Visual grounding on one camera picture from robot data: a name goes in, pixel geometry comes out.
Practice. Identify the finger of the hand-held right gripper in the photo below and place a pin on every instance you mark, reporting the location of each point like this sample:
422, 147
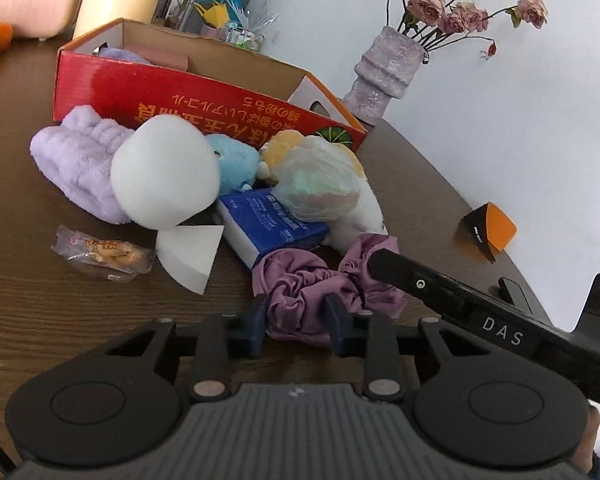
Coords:
415, 282
522, 300

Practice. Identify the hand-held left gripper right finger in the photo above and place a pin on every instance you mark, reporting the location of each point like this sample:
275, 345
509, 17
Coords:
337, 330

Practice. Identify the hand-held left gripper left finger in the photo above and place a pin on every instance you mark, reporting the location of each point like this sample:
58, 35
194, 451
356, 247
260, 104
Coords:
254, 327

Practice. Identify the purple satin scrunchie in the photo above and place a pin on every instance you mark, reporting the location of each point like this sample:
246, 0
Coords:
300, 280

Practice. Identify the yellow and white plush toy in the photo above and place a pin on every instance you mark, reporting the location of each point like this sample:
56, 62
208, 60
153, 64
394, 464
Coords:
365, 210

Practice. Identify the white triangular sponge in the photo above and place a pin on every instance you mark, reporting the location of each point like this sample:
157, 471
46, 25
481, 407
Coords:
190, 255

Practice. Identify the clear snack packet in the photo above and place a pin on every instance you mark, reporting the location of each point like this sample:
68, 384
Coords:
105, 255

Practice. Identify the white round sponge puff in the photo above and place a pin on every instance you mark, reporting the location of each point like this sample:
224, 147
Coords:
165, 170

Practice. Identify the lavender fluffy headband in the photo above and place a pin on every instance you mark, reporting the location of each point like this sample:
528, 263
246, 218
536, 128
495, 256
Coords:
75, 160

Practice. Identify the red cardboard box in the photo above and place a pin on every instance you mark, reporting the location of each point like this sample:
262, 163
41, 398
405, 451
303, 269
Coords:
130, 85

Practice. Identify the person's right hand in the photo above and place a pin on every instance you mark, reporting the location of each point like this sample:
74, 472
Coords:
591, 435

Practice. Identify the orange and black folded card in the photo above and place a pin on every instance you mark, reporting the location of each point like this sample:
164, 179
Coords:
500, 225

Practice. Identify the blue tissue pack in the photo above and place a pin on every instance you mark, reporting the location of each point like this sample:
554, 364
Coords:
265, 225

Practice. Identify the clear plastic bag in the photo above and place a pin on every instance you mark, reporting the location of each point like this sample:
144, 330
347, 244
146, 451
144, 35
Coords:
315, 185

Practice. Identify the light blue plush toy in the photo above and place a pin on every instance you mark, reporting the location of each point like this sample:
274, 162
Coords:
235, 160

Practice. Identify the lilac ceramic vase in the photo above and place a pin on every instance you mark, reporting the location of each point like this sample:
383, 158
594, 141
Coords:
385, 70

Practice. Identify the dried pink rose bouquet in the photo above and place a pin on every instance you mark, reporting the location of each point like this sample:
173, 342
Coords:
430, 7

